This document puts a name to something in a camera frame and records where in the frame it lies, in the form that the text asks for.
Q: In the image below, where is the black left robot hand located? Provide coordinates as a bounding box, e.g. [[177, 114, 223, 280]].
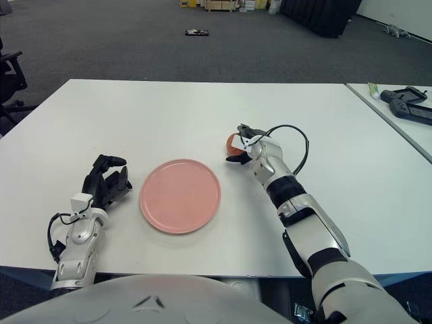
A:
[[70, 154, 133, 217]]

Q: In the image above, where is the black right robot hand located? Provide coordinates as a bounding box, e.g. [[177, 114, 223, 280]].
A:
[[225, 124, 271, 166]]

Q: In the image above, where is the red yellow apple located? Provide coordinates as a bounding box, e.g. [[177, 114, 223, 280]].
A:
[[225, 134, 242, 157]]

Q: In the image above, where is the pink round plate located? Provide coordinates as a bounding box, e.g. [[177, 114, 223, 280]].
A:
[[139, 158, 223, 235]]

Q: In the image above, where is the grey robot torso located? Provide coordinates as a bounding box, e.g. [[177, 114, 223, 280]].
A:
[[0, 273, 291, 324]]

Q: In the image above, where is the black office chair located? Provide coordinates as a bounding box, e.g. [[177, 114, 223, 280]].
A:
[[0, 33, 36, 136]]

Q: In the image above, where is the wooden pallet crate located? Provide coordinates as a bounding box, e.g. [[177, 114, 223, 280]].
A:
[[204, 0, 237, 13]]

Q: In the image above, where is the black curtain partition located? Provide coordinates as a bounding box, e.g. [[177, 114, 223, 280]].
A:
[[280, 0, 362, 38]]

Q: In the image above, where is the black handheld controller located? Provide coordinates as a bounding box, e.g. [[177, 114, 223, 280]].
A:
[[389, 100, 432, 126], [380, 86, 430, 105]]

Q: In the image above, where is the grey quadruped robot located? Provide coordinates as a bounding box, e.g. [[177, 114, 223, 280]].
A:
[[383, 24, 411, 38]]

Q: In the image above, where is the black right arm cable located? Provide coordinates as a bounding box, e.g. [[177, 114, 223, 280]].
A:
[[249, 124, 311, 176]]

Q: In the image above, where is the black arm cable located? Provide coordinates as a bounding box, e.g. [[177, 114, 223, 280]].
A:
[[47, 211, 74, 263], [249, 124, 311, 176]]

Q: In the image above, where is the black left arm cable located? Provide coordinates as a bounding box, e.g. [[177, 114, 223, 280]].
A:
[[47, 211, 74, 263]]

